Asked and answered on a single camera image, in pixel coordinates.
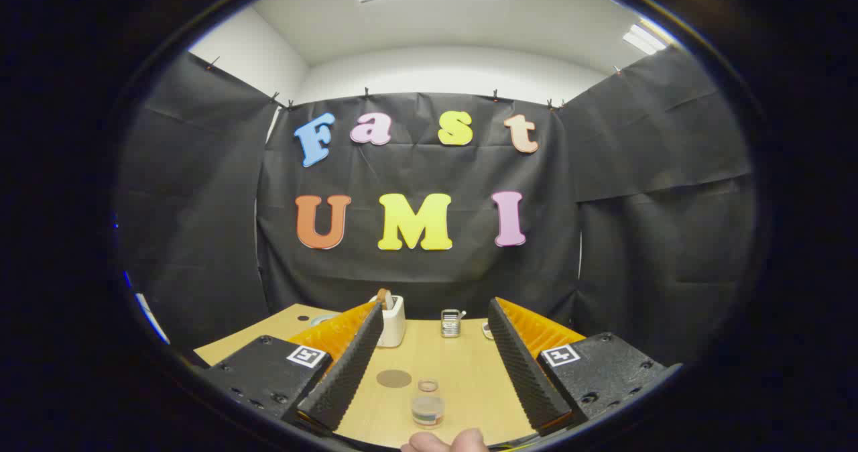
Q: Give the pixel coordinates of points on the white divided dish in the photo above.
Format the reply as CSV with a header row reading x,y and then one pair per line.
x,y
487,331

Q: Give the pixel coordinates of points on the white utensil block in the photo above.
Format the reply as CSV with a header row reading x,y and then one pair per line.
x,y
394,324

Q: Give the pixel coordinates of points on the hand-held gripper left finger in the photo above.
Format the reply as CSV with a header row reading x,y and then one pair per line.
x,y
348,371

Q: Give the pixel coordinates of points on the clear plastic juice bottle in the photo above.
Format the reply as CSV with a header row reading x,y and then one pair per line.
x,y
427,408

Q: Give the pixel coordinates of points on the round brown coaster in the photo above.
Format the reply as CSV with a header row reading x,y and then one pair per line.
x,y
394,378

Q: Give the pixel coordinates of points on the pale green plate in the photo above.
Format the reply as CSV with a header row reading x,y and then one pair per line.
x,y
323,318

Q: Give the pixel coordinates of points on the wooden table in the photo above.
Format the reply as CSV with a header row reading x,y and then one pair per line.
x,y
462,371

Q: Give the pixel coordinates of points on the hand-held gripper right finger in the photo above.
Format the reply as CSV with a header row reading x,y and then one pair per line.
x,y
526,371

